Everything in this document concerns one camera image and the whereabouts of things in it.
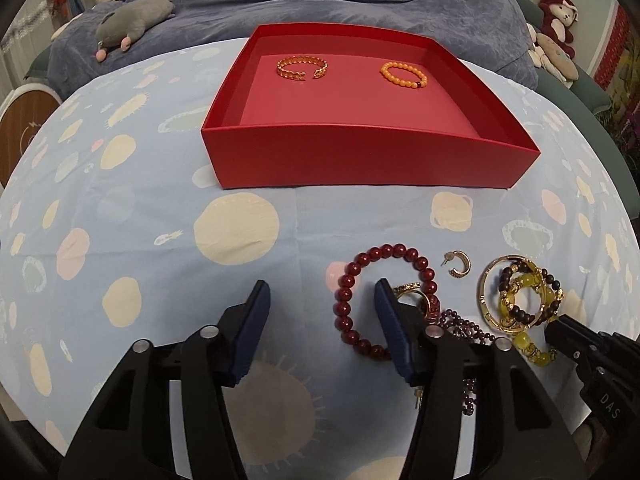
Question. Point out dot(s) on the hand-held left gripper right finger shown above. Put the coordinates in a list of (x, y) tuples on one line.
[(395, 332)]

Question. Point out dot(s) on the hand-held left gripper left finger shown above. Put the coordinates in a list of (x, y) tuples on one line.
[(250, 332)]

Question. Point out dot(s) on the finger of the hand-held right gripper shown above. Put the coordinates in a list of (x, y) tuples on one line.
[(567, 335)]

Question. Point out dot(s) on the small garnet bead strand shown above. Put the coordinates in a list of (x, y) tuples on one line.
[(460, 330)]

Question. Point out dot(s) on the thin gold bangle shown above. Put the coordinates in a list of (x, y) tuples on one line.
[(484, 295)]

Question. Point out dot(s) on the gold hoop earring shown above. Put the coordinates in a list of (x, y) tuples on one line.
[(464, 265)]

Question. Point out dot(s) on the red cardboard box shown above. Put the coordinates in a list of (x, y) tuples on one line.
[(350, 155)]

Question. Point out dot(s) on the light blue printed tablecloth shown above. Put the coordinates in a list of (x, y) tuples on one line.
[(150, 210)]

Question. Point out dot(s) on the yellow flower plant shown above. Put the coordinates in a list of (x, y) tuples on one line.
[(627, 110)]

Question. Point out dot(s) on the green sofa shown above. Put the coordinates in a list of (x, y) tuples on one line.
[(590, 95)]

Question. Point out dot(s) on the beige plush toy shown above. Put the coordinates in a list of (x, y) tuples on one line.
[(555, 55)]

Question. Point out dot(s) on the white appliance with wooden disc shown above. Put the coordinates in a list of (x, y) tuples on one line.
[(25, 125)]

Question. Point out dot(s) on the dark red plush bear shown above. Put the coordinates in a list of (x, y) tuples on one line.
[(557, 27)]

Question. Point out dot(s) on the grey plush mouse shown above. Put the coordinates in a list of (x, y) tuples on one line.
[(130, 17)]

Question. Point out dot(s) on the white curtain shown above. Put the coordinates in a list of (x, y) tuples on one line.
[(25, 25)]

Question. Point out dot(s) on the red wall hanging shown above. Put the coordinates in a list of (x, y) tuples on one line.
[(612, 50)]

